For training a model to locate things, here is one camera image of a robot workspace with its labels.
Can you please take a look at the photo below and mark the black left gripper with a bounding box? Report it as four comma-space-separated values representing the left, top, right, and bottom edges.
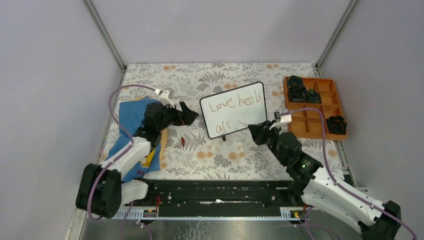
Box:
157, 101, 199, 133

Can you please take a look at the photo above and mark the blue cartoon cloth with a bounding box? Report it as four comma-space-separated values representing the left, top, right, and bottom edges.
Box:
106, 96, 168, 183

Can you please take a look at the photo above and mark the black framed whiteboard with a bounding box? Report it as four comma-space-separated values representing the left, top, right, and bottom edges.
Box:
199, 81, 268, 139

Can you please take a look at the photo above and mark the dark coiled cable top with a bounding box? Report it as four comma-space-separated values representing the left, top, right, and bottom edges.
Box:
286, 75, 305, 89

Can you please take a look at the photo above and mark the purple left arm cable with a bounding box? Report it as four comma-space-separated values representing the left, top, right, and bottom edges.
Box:
86, 84, 157, 240

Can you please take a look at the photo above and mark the dark coiled cable middle left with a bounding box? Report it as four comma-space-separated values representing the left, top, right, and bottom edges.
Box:
287, 85, 308, 103

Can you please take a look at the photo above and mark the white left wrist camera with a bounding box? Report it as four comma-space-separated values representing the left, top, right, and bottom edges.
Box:
154, 89, 175, 108

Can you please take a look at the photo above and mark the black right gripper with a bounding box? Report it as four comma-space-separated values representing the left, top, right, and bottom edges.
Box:
247, 119, 287, 166

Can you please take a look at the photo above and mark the right aluminium frame post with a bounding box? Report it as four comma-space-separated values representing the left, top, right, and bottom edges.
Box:
315, 0, 359, 71

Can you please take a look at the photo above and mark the dark coiled cable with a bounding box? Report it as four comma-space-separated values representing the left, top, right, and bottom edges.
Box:
287, 85, 308, 103
305, 89, 322, 105
326, 115, 348, 135
286, 75, 305, 89

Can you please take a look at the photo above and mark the aluminium frame post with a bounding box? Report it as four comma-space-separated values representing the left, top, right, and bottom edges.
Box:
82, 0, 126, 72
315, 0, 359, 71

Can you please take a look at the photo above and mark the left aluminium frame post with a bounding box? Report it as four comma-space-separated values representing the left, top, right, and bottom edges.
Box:
82, 0, 126, 72

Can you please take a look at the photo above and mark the dark coiled cable lower right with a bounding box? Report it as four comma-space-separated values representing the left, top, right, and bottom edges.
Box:
326, 115, 348, 135

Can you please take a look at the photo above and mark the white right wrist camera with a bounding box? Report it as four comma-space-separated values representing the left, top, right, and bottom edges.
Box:
269, 110, 292, 130

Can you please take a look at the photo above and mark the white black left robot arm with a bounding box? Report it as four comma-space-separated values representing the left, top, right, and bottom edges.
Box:
75, 101, 199, 219

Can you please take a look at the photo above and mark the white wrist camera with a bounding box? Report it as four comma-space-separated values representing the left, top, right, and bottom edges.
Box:
269, 110, 292, 130
154, 89, 175, 108

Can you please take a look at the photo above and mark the orange compartment tray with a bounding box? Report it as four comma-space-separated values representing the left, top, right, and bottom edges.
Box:
282, 75, 348, 141

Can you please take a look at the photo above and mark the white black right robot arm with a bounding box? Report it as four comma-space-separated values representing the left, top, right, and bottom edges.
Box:
248, 120, 401, 240

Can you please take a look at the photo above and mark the dark coiled cable middle right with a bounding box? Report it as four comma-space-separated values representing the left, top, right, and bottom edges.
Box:
305, 89, 322, 105

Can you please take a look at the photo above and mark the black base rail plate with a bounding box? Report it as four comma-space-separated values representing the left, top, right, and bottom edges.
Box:
133, 179, 305, 219

